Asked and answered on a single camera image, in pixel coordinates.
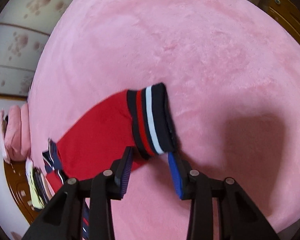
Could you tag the light green folded garment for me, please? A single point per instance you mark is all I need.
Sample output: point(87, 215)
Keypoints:
point(37, 201)

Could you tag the pink pillow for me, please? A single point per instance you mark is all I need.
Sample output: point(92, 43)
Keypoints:
point(15, 140)

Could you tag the brown wooden headboard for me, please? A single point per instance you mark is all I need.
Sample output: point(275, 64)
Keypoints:
point(15, 174)

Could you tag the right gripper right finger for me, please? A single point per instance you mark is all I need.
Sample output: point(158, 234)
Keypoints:
point(220, 209)

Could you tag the floral white wardrobe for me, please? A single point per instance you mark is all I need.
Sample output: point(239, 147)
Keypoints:
point(25, 27)

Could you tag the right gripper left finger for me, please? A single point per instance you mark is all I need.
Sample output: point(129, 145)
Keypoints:
point(62, 218)

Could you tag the navy red varsity jacket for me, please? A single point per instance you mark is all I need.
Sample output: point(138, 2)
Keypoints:
point(130, 118)

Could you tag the pink fleece bed blanket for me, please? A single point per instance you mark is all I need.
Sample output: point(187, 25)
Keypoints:
point(232, 75)

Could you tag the blue folded jeans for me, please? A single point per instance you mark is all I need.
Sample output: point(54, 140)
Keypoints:
point(41, 186)

